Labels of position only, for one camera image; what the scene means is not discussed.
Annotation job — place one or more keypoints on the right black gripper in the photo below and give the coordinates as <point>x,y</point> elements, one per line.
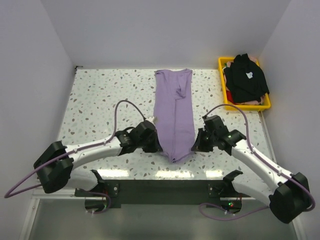
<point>198,146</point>

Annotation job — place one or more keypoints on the red garment in bin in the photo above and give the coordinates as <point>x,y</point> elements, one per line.
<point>229,97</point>

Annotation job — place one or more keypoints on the yellow plastic bin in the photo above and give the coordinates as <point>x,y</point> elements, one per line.
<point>222,61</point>

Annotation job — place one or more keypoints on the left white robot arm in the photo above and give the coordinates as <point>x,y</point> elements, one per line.
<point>55,168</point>

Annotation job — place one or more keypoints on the pink garment in bin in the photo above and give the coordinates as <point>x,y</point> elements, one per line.
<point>260,101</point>

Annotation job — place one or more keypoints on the purple t-shirt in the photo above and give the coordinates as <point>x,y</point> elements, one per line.
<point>174,113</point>

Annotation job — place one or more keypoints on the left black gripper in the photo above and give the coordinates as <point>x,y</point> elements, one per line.
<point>155,147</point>

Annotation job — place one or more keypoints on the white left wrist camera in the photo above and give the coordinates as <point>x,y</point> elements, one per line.
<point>152,119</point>

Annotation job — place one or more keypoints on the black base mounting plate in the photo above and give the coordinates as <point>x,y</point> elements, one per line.
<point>117,193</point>

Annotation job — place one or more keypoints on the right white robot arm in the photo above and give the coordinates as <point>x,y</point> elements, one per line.
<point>286,194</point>

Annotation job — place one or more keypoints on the black t-shirt in bin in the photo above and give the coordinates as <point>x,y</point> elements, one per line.
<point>245,79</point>

